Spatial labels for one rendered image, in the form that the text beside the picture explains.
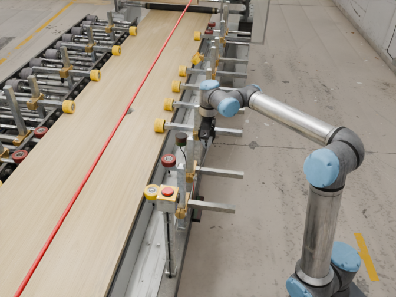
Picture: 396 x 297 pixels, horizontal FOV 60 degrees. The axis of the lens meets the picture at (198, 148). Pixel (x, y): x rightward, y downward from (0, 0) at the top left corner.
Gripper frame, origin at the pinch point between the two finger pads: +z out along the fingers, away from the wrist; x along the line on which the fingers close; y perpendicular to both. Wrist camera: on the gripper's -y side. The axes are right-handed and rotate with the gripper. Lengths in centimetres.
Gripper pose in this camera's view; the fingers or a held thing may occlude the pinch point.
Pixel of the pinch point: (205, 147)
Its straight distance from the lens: 180.5
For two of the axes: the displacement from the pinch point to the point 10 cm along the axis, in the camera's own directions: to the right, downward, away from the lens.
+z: -0.2, 7.8, 6.3
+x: -9.9, -1.1, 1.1
